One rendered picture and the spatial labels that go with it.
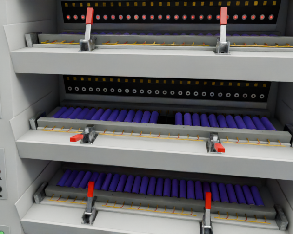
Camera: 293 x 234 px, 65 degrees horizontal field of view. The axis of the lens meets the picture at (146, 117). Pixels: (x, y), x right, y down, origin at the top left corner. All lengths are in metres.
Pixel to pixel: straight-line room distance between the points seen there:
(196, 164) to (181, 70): 0.19
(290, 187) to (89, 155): 0.45
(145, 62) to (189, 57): 0.08
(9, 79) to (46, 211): 0.32
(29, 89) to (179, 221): 0.47
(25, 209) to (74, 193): 0.12
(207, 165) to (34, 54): 0.42
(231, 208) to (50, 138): 0.44
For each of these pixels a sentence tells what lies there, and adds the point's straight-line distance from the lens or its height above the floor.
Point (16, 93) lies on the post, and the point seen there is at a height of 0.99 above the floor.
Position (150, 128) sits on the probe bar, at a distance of 0.51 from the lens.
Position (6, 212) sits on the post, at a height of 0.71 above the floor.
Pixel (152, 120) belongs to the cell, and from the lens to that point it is 0.54.
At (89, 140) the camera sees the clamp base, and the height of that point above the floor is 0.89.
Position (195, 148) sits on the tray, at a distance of 0.49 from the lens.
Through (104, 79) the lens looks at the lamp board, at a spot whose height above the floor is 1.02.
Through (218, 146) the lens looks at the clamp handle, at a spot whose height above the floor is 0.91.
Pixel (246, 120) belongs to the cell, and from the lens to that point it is 0.60.
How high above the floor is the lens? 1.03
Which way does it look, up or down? 10 degrees down
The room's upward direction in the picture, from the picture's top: 2 degrees clockwise
